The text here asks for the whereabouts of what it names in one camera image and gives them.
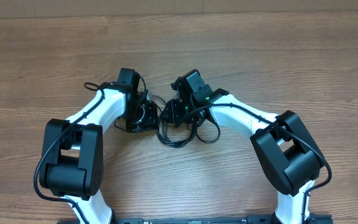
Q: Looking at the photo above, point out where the black usb cable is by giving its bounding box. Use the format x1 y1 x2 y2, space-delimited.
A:
150 94 222 149

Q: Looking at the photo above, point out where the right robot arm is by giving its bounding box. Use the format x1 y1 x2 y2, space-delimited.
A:
162 69 333 223

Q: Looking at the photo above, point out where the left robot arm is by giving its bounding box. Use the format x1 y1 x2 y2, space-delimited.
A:
33 68 158 223

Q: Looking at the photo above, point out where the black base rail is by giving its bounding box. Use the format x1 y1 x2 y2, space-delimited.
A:
57 213 334 224

